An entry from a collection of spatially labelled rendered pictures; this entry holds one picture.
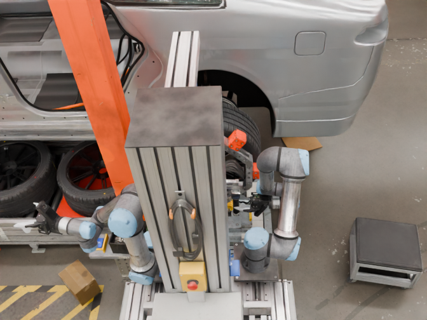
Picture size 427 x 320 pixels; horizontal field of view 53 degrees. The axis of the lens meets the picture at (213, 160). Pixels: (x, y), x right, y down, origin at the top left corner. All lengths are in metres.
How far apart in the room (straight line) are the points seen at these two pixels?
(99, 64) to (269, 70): 1.04
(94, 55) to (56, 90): 1.63
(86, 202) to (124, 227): 1.42
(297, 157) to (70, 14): 1.14
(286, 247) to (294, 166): 0.39
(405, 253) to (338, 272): 0.49
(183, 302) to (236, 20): 1.48
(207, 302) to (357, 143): 2.71
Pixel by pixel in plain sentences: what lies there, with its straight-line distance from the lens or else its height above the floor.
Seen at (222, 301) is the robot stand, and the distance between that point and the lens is 1.73.
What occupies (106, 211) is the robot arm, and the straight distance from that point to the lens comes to 2.02.
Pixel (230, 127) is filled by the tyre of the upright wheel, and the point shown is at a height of 1.15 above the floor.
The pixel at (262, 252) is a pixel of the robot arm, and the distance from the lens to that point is 2.10.
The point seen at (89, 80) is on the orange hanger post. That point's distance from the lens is 2.10.
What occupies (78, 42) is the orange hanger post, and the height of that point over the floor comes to 1.83.
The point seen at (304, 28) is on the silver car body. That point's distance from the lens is 2.49.
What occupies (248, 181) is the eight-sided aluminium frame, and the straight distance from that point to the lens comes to 2.63.
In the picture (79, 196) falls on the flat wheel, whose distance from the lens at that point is 3.14.
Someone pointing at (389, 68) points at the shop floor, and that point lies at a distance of 5.11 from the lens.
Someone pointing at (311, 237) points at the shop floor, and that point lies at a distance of 3.37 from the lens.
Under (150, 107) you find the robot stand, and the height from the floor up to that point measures 2.03.
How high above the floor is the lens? 2.79
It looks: 46 degrees down
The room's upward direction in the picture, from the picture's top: 5 degrees counter-clockwise
